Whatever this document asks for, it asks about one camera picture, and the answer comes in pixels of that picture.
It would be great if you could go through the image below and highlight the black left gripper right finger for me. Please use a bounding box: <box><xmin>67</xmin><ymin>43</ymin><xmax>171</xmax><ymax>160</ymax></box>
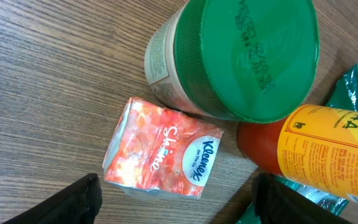
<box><xmin>252</xmin><ymin>173</ymin><xmax>350</xmax><ymax>224</ymax></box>

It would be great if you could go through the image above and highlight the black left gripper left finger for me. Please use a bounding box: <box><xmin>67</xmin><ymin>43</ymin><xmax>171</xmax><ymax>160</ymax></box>
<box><xmin>4</xmin><ymin>173</ymin><xmax>103</xmax><ymax>224</ymax></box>

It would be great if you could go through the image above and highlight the orange sauce bottle green cap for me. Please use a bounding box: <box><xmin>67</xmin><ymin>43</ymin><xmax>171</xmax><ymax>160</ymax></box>
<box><xmin>237</xmin><ymin>105</ymin><xmax>358</xmax><ymax>203</ymax></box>

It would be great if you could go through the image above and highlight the orange Kleenex tissue pack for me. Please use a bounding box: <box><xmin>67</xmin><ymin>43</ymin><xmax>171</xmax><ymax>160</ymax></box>
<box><xmin>102</xmin><ymin>97</ymin><xmax>223</xmax><ymax>199</ymax></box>

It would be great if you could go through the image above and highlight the green 3M gloves packet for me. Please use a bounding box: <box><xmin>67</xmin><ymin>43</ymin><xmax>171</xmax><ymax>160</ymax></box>
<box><xmin>234</xmin><ymin>52</ymin><xmax>358</xmax><ymax>224</ymax></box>

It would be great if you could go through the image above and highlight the green lid white jar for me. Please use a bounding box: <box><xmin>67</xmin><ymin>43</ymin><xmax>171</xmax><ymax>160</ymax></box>
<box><xmin>144</xmin><ymin>0</ymin><xmax>319</xmax><ymax>123</ymax></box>

